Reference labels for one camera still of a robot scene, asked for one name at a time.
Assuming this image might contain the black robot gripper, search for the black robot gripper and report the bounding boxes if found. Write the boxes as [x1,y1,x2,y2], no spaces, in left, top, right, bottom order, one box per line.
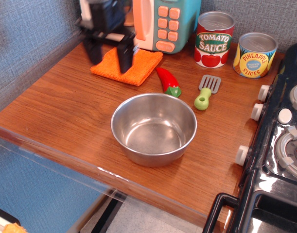
[77,0,138,74]

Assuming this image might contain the orange cloth sponge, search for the orange cloth sponge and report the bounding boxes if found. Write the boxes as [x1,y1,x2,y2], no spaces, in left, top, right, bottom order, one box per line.
[90,48,163,86]

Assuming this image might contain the red toy chili pepper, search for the red toy chili pepper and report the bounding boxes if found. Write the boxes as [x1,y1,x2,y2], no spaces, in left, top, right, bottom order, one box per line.
[156,67,182,98]

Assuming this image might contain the teal toy microwave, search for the teal toy microwave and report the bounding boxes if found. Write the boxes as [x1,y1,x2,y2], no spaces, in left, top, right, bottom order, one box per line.
[79,0,202,54]

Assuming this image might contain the stainless steel bowl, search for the stainless steel bowl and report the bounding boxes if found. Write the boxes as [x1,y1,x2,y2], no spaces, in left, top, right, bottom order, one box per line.
[111,93,197,167]

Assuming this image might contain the grey green toy spatula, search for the grey green toy spatula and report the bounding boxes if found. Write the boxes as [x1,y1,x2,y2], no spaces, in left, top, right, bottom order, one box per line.
[194,75,221,110]

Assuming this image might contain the tomato sauce can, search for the tomato sauce can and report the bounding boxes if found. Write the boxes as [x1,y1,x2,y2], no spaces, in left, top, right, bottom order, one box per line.
[194,11,235,68]

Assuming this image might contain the pineapple slices can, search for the pineapple slices can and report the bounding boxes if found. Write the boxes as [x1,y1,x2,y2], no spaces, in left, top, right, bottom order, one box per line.
[233,32,278,79]

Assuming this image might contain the white stove knob middle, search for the white stove knob middle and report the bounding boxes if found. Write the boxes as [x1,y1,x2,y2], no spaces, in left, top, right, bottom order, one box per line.
[250,103,263,121]

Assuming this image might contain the white stove knob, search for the white stove knob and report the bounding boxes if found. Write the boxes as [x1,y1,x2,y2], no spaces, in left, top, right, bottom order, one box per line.
[258,85,270,102]
[235,145,249,166]
[250,103,263,121]

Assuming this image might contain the white stove knob upper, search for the white stove knob upper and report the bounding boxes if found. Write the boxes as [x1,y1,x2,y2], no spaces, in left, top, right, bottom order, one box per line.
[258,85,270,102]

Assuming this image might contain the white stove knob lower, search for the white stove knob lower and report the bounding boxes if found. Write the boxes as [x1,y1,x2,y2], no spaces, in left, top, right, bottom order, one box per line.
[235,145,249,166]

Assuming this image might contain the orange object bottom left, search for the orange object bottom left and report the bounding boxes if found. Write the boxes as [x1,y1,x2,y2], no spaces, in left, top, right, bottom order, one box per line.
[2,223,27,233]

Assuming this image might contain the black toy stove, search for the black toy stove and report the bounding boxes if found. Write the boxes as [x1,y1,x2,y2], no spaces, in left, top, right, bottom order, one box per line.
[203,43,297,233]

